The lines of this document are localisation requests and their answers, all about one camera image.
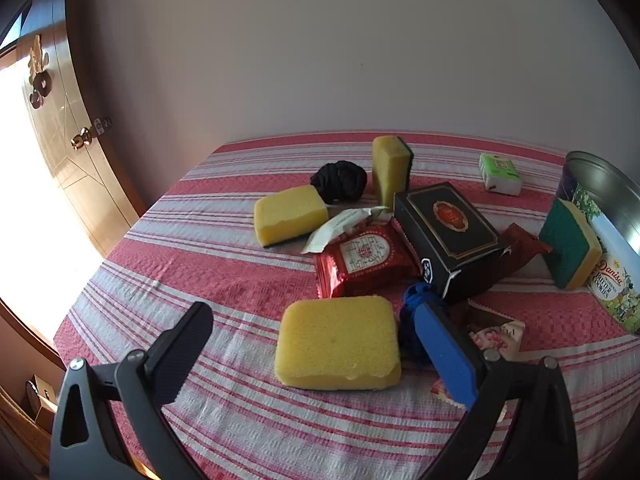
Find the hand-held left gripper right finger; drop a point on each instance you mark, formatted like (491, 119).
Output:
(445, 355)

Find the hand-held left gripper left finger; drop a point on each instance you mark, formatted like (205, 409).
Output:
(180, 355)

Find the blue fabric bundle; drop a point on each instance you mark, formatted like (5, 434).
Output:
(411, 325)

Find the pink floral packet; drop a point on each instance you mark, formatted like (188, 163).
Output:
(500, 340)

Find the yellow green scouring sponge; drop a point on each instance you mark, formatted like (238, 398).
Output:
(565, 240)
(387, 172)
(287, 215)
(337, 342)

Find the black gift box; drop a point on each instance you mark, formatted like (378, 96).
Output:
(450, 230)

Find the red printed snack packet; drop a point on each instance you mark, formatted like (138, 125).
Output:
(362, 260)

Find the dark red snack packet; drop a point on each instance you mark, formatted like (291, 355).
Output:
(522, 250)

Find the white snack packet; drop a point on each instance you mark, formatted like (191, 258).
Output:
(335, 227)

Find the round metal cookie tin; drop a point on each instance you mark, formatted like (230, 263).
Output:
(615, 280)

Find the green tissue pack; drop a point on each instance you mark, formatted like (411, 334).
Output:
(500, 172)

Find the black knitted cloth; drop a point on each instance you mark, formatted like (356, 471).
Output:
(340, 180)

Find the red striped desktop cloth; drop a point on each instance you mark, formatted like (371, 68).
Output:
(225, 270)

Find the small cardboard box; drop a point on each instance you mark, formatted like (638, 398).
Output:
(46, 400)

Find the brass door knob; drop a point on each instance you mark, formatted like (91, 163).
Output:
(80, 140)

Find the metal door lock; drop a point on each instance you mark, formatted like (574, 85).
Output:
(102, 125)

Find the light wooden door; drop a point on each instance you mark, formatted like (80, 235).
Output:
(65, 125)

